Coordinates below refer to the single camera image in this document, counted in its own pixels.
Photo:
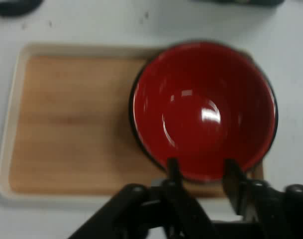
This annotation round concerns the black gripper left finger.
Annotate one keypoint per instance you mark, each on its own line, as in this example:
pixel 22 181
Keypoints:
pixel 171 199

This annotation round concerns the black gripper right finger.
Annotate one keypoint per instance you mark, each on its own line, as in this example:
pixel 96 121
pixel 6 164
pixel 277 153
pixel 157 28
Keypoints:
pixel 260 206

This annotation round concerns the red bowl with black rim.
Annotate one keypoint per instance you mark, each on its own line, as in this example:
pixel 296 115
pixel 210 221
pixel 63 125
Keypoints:
pixel 203 112

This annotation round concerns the wooden tray with pale rim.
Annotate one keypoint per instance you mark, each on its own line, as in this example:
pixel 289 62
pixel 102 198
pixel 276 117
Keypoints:
pixel 74 124

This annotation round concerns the dark flat object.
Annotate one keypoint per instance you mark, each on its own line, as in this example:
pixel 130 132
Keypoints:
pixel 240 2

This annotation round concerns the dark rounded object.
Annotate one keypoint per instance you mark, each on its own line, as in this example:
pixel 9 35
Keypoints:
pixel 17 6

